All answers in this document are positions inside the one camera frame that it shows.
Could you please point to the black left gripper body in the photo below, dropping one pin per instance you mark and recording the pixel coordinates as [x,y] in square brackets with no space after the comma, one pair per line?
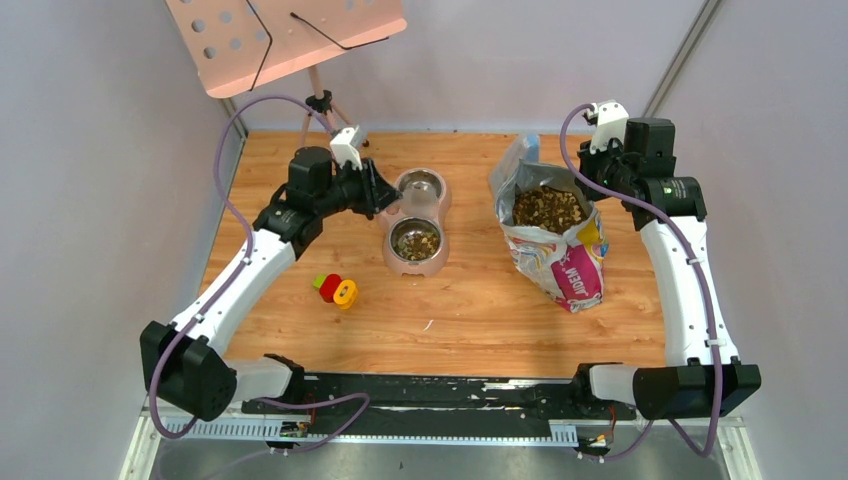
[370,188]

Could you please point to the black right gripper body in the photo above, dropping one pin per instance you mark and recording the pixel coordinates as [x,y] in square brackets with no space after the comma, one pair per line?
[606,168]

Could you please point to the clear plastic food scoop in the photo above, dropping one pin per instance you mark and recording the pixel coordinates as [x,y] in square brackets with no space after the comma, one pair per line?
[418,199]

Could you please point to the cat food bag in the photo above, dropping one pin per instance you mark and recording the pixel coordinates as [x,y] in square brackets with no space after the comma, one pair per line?
[567,267]

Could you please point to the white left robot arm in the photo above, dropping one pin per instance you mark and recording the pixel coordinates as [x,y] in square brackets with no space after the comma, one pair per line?
[183,360]

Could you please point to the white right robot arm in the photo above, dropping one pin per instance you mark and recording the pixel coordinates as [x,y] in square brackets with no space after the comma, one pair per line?
[703,375]

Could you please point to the brown pet food kibble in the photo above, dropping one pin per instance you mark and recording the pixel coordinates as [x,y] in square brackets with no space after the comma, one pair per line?
[551,210]

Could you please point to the steel bowl far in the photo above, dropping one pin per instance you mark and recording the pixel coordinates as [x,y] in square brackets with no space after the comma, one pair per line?
[419,175]

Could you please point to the steel bowl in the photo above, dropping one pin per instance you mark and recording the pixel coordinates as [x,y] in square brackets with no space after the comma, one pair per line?
[415,239]
[419,175]

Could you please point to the steel bowl near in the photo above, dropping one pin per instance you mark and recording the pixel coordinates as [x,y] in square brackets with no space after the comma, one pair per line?
[415,239]

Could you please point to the pink double bowl feeder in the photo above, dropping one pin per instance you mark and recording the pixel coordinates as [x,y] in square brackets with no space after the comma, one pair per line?
[427,268]

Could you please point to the blue item in bubble wrap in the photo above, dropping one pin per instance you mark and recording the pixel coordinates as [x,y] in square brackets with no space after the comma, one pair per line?
[524,149]

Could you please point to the green toy block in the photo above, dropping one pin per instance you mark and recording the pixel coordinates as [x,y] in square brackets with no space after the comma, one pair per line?
[319,281]

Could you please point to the red toy block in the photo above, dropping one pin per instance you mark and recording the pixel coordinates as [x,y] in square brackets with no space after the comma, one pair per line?
[328,286]

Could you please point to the yellow traffic light block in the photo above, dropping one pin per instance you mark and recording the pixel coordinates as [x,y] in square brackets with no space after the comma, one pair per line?
[345,294]

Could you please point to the pink music stand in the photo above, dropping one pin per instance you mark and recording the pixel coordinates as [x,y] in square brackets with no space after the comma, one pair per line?
[237,46]

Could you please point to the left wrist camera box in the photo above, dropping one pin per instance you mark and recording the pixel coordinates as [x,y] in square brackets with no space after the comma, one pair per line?
[345,145]

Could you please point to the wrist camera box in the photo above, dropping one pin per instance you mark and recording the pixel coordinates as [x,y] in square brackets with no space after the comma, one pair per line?
[610,120]
[345,145]

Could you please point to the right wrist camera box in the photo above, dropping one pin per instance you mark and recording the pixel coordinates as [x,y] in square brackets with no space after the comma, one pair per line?
[610,120]

